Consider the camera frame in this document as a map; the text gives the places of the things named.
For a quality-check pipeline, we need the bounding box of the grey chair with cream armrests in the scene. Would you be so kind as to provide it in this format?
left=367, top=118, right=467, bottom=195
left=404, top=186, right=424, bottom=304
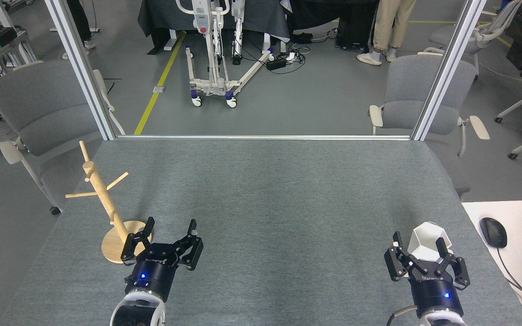
left=369, top=53, right=490, bottom=200
left=0, top=60, right=126, bottom=216

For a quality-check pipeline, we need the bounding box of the person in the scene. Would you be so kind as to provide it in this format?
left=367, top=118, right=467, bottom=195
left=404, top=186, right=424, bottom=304
left=63, top=0, right=96, bottom=59
left=357, top=0, right=418, bottom=67

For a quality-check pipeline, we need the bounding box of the table with dark cloth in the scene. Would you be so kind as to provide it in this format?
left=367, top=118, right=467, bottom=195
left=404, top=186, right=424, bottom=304
left=137, top=0, right=291, bottom=55

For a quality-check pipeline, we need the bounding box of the wooden cup rack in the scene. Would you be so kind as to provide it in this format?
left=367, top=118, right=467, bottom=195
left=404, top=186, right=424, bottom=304
left=65, top=141, right=153, bottom=264

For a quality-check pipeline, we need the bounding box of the white hexagonal cup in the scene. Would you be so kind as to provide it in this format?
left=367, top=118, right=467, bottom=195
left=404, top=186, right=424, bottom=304
left=401, top=221, right=452, bottom=278

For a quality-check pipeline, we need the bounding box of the black case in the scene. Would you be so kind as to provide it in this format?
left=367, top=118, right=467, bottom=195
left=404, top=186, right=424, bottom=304
left=337, top=16, right=377, bottom=50

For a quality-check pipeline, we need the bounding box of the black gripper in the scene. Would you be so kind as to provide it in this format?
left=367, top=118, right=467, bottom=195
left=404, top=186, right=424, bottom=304
left=384, top=232, right=470, bottom=317
left=121, top=217, right=204, bottom=302

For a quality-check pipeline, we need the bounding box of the white stand on wheels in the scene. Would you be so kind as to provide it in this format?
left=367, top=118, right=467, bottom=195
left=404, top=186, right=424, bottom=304
left=176, top=0, right=276, bottom=108

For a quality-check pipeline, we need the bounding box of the silver frame crossbar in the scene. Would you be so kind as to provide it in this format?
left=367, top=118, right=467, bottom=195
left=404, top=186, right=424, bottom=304
left=116, top=134, right=412, bottom=141

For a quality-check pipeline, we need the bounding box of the black computer mouse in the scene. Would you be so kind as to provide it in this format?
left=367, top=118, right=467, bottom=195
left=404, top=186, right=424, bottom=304
left=479, top=217, right=508, bottom=249

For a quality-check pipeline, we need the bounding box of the silver frame post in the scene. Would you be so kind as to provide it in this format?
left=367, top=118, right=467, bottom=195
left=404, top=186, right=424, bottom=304
left=45, top=0, right=116, bottom=141
left=411, top=0, right=487, bottom=141

